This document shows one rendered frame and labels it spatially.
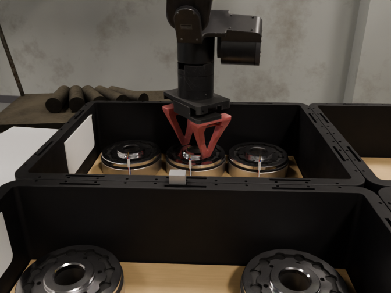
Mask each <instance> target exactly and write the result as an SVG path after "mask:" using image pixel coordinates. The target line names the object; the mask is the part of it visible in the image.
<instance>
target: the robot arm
mask: <svg viewBox="0 0 391 293"><path fill-rule="evenodd" d="M212 3H213V0H166V17H167V20H168V22H169V24H170V25H171V26H172V27H173V28H174V29H175V31H176V38H177V61H178V62H177V77H178V88H176V89H172V90H166V91H164V92H163V98H164V99H170V100H171V101H172V104H169V105H165V106H163V107H162V110H163V112H164V113H165V115H166V117H167V118H168V120H169V122H170V124H171V125H172V127H173V129H174V131H175V133H176V135H177V137H178V139H179V141H180V143H181V145H187V144H189V142H190V139H191V135H192V133H194V136H195V139H196V141H197V145H198V147H199V150H200V153H201V156H202V158H203V159H205V158H208V157H210V156H211V154H212V151H213V150H214V148H215V145H216V143H217V141H218V139H219V137H220V136H221V135H222V133H223V132H224V130H225V128H226V127H227V126H228V124H229V122H230V121H231V115H229V114H226V113H221V114H219V113H216V112H210V113H208V111H212V110H217V106H219V109H221V110H224V109H228V108H230V99H228V98H225V97H223V96H221V95H218V94H215V93H214V53H215V37H217V57H218V58H220V59H221V64H222V65H250V66H259V65H260V57H261V55H260V53H261V42H262V40H261V37H262V19H261V18H260V17H259V16H252V15H239V14H231V13H229V10H211V8H212ZM176 115H181V116H183V117H185V118H187V128H186V134H185V136H184V135H183V133H182V130H181V128H180V126H179V124H178V121H177V119H176ZM212 126H216V127H215V129H214V132H213V135H212V137H211V140H210V142H209V145H208V148H206V145H205V137H204V131H205V129H206V128H208V127H212Z"/></svg>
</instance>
